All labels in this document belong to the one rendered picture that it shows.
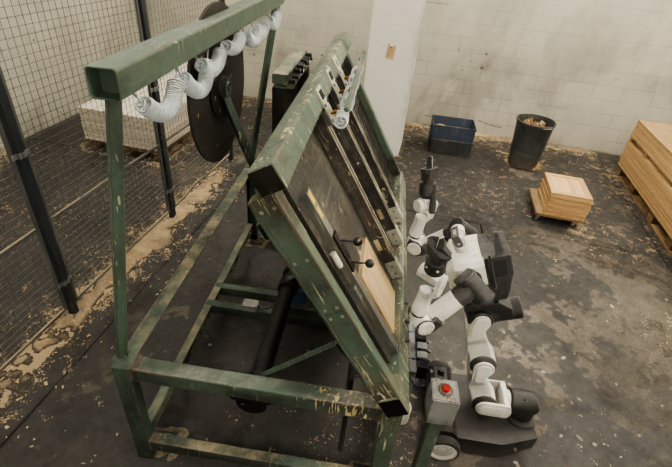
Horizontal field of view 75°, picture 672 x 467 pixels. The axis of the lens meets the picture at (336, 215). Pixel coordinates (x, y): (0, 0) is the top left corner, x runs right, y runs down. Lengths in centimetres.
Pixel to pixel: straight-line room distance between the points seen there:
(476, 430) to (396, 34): 434
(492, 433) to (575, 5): 571
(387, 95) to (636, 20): 346
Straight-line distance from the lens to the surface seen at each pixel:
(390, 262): 255
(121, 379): 246
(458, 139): 644
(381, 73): 584
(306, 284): 164
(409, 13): 567
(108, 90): 158
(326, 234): 179
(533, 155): 654
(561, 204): 532
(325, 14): 730
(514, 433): 309
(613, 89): 764
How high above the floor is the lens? 259
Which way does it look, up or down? 33 degrees down
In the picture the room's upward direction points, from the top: 5 degrees clockwise
